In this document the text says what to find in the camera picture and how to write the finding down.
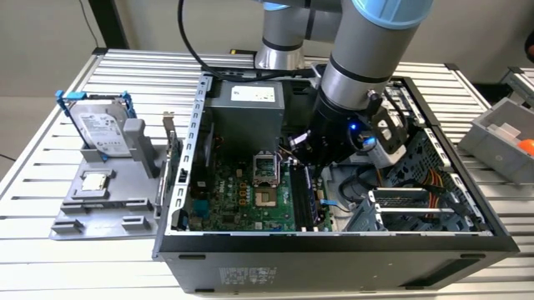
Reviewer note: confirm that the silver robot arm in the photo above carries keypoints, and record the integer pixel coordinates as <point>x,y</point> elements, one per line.
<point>367,47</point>

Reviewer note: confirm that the silver hard disk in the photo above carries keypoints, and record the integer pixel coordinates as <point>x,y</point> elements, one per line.
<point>100,128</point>

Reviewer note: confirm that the black metal frame post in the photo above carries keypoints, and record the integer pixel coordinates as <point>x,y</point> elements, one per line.
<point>110,25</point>

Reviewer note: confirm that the graphics card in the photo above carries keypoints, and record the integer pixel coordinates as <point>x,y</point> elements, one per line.
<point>171,128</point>

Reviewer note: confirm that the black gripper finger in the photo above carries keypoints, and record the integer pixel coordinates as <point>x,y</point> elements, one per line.
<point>301,147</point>

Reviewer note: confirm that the grey parts rack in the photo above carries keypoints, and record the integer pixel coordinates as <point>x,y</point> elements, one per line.
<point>130,193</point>

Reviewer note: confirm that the blue disk carrier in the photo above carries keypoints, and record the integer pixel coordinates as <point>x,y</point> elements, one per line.
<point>75,95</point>

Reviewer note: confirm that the grey plastic bin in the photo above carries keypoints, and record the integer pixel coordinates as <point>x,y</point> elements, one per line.
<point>492,159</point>

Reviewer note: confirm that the grey power supply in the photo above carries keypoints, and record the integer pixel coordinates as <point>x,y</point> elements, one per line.
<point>246,131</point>

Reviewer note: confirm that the black RAM slot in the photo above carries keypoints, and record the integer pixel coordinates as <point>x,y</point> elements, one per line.
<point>302,193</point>
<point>297,193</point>

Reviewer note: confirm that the CPU socket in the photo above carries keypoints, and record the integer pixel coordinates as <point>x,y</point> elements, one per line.
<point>267,197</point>

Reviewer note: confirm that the blue expansion slot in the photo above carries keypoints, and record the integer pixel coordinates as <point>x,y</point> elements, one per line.
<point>200,209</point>

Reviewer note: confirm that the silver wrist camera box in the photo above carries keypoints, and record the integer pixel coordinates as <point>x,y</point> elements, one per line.
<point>387,154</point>

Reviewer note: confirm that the metal disk bay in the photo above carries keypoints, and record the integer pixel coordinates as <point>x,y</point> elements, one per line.
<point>402,197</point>

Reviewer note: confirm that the green motherboard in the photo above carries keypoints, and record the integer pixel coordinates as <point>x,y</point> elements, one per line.
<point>227,207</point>

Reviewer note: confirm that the black PC case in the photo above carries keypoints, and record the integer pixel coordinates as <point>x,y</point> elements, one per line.
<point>291,268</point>

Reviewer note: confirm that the silver CPU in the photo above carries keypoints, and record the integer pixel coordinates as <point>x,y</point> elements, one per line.
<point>94,182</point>

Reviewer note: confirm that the orange ball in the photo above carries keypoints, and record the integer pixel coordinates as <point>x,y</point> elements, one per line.
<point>528,147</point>

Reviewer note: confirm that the yellow black plug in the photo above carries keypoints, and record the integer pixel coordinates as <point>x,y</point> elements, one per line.
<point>234,51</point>

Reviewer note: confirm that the white block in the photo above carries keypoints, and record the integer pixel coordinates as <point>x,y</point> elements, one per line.
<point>506,131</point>

